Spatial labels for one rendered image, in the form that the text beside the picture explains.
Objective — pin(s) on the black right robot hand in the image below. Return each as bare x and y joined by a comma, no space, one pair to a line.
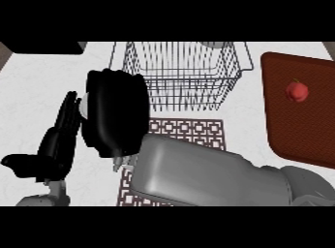
115,113

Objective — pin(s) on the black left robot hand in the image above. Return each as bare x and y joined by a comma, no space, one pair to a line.
50,151

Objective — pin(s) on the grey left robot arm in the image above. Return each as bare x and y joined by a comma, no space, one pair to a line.
46,197

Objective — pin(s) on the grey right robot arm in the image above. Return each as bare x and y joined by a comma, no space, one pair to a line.
199,174

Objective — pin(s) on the brown white patterned placemat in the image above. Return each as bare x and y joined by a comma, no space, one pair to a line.
193,129

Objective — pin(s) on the black appliance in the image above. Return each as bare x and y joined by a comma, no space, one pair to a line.
42,47

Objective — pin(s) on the grey round object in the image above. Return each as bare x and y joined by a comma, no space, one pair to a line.
216,44

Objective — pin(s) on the red round fruit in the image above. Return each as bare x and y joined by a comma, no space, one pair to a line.
297,92

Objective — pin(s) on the red-brown cutting board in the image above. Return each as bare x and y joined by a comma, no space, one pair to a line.
313,135

